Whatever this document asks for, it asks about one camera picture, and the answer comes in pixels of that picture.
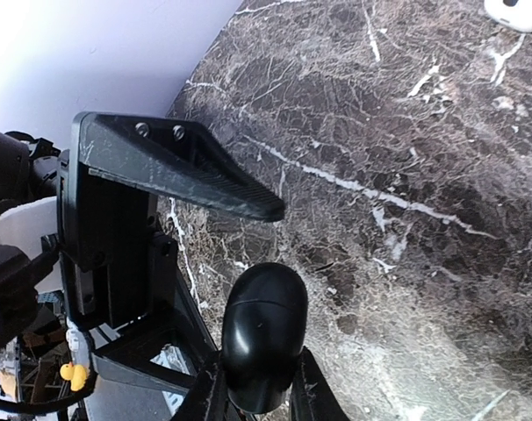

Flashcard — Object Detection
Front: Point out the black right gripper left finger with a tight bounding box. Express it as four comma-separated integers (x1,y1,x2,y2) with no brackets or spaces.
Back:
171,351,227,421

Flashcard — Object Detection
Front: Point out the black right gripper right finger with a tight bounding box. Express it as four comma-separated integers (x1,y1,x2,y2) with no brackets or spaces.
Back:
290,346,349,421

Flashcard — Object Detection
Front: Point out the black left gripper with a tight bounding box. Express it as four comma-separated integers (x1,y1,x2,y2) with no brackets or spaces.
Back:
57,111,285,390

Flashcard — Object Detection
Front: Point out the black earbud charging case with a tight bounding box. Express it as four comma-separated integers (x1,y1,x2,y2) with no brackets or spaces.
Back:
221,262,308,414

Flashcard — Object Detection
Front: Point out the white earbud charging case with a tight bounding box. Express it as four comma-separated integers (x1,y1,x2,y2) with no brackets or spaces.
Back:
484,0,532,33

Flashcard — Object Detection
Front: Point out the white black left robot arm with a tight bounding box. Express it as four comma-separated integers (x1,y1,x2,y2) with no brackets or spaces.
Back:
0,112,306,411

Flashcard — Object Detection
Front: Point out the yellow rubber duck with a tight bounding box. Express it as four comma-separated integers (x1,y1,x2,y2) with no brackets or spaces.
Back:
60,362,89,392

